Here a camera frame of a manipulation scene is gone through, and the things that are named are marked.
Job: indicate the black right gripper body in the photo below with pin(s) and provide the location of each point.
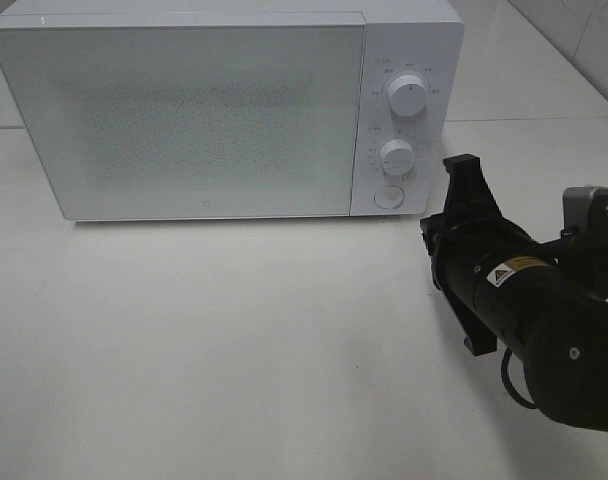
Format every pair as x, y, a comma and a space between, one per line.
464, 247

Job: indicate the round door release button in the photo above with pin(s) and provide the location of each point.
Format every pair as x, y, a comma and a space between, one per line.
389, 197

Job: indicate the white timer knob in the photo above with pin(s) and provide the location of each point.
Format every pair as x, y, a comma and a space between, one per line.
397, 157

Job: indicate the white microwave door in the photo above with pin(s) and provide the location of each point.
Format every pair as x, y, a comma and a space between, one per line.
137, 124

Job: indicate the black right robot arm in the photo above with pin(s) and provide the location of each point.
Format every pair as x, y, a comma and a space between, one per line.
547, 303

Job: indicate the white upper power knob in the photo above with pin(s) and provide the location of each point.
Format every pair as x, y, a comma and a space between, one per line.
407, 94

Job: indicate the white microwave oven body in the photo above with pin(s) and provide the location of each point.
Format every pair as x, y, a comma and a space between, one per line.
398, 36

